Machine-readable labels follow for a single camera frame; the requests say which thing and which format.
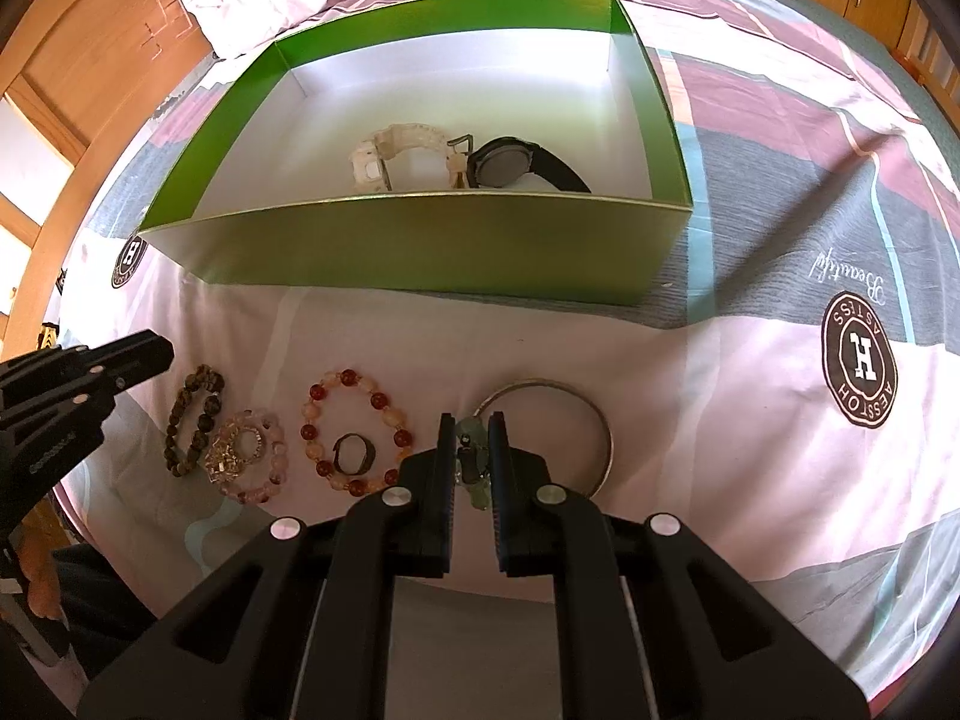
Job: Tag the silver bangle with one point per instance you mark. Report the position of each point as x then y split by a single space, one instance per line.
600 427

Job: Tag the wooden wardrobe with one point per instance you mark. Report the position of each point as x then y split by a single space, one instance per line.
90 52

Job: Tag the brown-white object middle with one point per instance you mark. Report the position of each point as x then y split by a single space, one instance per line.
367 161

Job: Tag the green jade pendant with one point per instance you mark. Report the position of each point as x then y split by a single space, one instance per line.
472 496

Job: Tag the green-rimmed white tray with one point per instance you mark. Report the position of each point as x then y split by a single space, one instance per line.
450 247

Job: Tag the printed pink grey bedsheet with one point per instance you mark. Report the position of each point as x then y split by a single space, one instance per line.
750 465

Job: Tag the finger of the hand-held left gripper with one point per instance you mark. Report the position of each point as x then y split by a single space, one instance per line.
139 354
52 442

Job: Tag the brown-white object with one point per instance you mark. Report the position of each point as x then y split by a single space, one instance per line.
495 161
367 161

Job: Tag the brown-white object right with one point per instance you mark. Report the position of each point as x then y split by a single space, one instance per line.
495 161

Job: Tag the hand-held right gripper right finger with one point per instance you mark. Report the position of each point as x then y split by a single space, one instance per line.
496 469

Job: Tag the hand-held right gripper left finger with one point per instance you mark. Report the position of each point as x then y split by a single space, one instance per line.
450 469

